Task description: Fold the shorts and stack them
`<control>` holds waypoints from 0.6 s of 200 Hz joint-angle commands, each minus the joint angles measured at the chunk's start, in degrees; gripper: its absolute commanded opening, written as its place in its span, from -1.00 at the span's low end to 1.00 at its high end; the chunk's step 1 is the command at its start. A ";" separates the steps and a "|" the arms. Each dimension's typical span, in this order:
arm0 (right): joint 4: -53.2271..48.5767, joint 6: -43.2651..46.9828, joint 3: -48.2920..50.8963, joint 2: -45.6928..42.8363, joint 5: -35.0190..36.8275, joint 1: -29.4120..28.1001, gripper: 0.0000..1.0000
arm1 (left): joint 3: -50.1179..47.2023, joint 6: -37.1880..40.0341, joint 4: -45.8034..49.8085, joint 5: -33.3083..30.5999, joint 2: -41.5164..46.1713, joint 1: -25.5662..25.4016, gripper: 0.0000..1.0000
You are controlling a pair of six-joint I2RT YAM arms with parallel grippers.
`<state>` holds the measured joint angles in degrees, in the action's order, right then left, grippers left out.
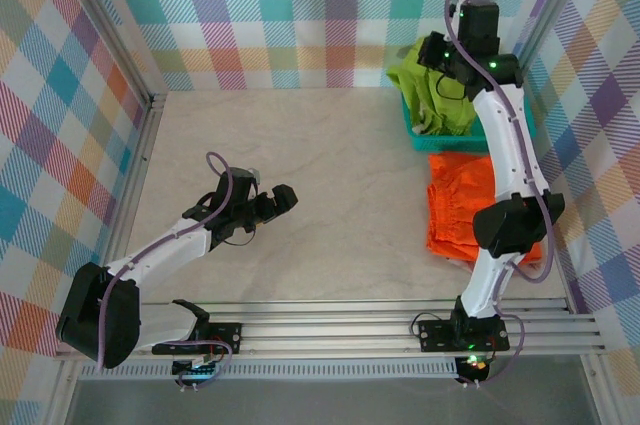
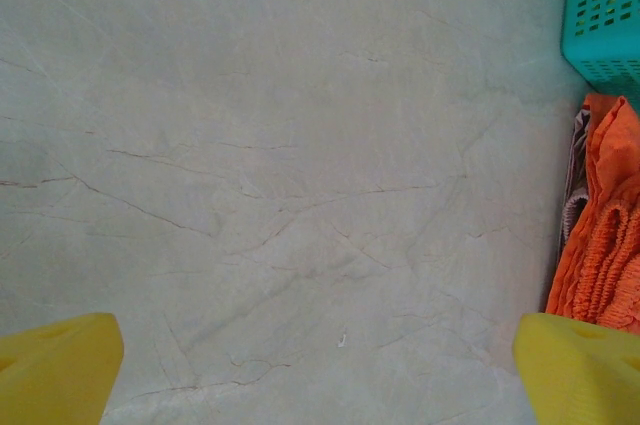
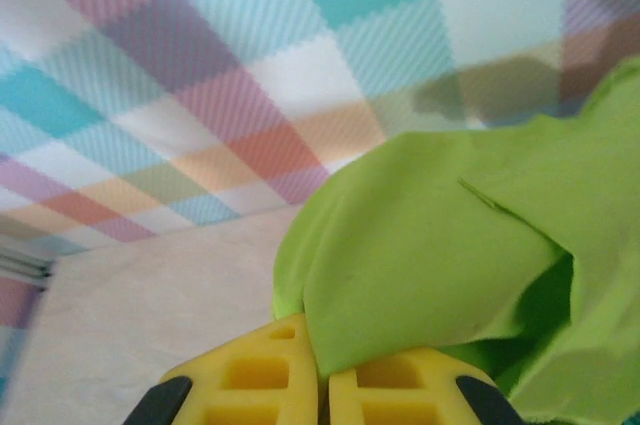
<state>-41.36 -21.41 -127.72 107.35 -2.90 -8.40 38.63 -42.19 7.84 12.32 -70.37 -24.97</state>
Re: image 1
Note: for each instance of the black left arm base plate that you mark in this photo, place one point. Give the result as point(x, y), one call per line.
point(230, 335)

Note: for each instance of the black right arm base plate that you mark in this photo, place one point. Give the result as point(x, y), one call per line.
point(435, 335)

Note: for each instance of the lime green shorts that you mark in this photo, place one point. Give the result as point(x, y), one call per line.
point(445, 105)

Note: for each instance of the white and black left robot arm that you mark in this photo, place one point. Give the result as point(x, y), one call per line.
point(165, 250)

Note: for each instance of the teal plastic basket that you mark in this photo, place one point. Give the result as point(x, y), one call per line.
point(450, 144)

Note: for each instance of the circuit board with green light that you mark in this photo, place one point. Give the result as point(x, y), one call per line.
point(200, 370)

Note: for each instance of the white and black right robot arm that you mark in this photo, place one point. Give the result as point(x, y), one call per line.
point(505, 145)

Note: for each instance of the aluminium side rail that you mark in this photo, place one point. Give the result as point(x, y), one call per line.
point(567, 277)
point(127, 195)

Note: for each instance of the orange shorts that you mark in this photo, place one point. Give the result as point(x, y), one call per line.
point(455, 205)

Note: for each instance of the circuit board with orange light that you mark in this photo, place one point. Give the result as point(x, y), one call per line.
point(475, 362)

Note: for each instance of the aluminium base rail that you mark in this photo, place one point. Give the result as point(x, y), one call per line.
point(325, 335)

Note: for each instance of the aluminium corner post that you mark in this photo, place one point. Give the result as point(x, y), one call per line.
point(112, 20)
point(550, 0)

